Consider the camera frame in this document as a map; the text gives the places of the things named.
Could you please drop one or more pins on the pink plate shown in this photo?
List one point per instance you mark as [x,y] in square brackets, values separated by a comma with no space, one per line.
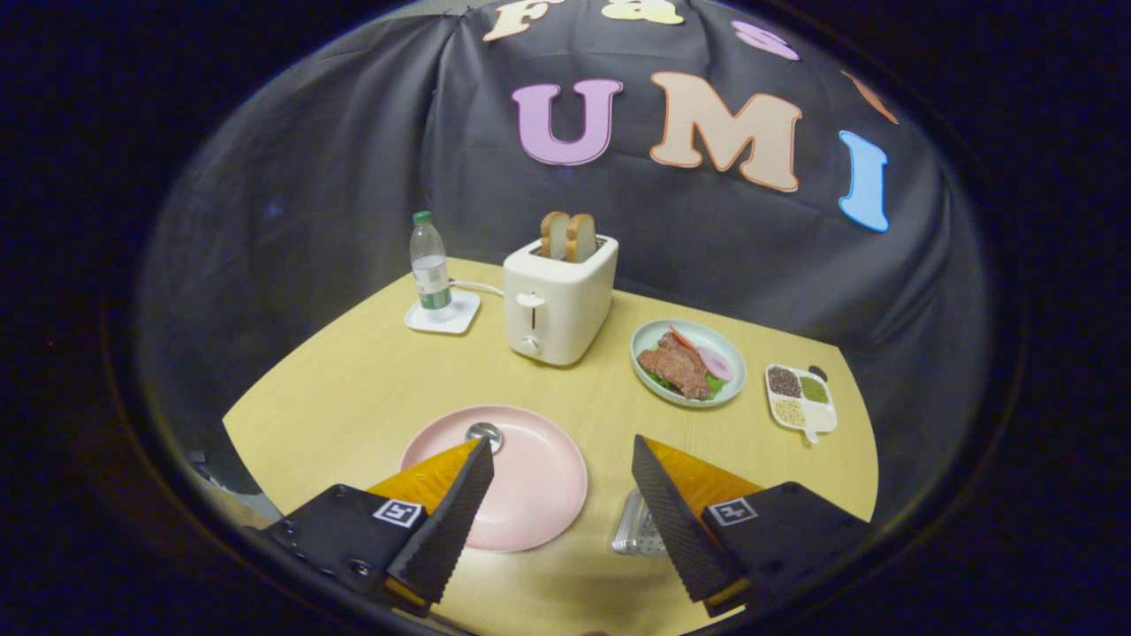
[539,486]

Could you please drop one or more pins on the clear plastic water bottle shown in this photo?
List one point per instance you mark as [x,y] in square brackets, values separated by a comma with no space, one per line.
[431,265]

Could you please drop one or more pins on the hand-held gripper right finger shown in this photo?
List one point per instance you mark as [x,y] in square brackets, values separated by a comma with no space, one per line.
[676,521]

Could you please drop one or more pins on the steak with garnish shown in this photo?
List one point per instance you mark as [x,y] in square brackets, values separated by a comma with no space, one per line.
[676,367]

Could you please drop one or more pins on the pale green plate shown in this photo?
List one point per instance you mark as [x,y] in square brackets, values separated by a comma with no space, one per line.
[729,340]

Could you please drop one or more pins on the white toaster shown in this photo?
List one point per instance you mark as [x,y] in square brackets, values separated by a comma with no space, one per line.
[565,309]

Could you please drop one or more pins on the white divided seasoning dish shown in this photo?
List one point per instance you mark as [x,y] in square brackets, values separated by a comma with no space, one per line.
[817,413]

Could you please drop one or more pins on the toast bread slice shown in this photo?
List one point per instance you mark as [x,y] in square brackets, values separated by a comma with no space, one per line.
[553,234]
[583,238]

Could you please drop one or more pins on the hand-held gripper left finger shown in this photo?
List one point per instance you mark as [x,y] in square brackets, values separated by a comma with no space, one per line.
[451,521]

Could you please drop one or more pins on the white square coaster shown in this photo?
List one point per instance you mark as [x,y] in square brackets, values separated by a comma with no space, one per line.
[464,316]

